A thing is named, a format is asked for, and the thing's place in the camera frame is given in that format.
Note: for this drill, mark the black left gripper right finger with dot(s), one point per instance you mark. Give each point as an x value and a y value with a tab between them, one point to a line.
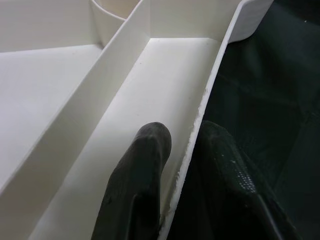
220	187

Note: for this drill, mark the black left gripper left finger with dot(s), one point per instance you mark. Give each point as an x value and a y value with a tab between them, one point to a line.
140	180

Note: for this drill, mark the white plastic children table top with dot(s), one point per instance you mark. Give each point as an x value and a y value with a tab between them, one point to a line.
75	75

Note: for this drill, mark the black fabric table cover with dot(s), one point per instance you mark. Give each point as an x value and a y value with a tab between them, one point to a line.
275	87

